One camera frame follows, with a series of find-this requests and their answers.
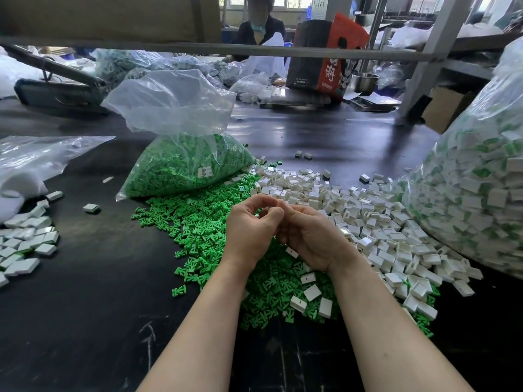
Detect white bags on shelf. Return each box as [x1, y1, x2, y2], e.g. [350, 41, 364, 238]
[388, 22, 503, 50]

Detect black table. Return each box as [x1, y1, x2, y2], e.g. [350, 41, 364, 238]
[0, 68, 523, 392]

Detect grey metal shelf frame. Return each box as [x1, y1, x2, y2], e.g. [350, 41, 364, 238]
[0, 0, 523, 123]

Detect large bag of white caps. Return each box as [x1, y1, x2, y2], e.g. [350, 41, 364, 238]
[400, 36, 523, 281]

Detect white paper sheets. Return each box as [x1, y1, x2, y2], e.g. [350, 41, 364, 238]
[347, 91, 402, 111]

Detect pile of green parts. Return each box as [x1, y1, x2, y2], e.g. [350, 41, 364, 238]
[131, 174, 434, 335]

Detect bag of green clips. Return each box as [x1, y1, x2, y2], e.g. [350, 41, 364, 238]
[102, 69, 256, 203]

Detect empty clear plastic bag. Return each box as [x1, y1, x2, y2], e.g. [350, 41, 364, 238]
[0, 135, 115, 225]

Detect person's left forearm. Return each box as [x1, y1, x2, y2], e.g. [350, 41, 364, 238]
[137, 265, 250, 392]

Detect crumpled white plastic bag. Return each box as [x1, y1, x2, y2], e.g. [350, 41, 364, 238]
[229, 71, 275, 105]

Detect clear bag of pale parts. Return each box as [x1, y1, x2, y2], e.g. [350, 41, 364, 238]
[92, 50, 222, 88]

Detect person's left hand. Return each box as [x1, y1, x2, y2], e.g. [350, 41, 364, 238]
[219, 194, 287, 278]

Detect cardboard box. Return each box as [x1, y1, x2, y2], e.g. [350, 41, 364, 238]
[422, 85, 479, 136]

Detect brown board panel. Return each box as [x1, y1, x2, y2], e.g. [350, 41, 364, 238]
[0, 0, 223, 43]

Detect white plastic sheet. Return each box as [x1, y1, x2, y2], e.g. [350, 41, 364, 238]
[0, 46, 42, 100]

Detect metal bowl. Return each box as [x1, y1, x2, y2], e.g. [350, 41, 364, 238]
[353, 71, 380, 95]

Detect black and red box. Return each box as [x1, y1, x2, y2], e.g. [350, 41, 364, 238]
[286, 14, 370, 99]

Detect person's right forearm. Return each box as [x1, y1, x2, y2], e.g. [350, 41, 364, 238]
[331, 257, 475, 392]

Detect pile of white plastic caps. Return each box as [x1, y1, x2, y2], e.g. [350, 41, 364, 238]
[241, 163, 485, 322]

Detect person's right hand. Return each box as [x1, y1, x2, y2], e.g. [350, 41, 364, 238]
[276, 204, 361, 274]

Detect pile of assembled white pieces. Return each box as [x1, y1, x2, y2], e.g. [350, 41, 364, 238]
[0, 190, 65, 288]

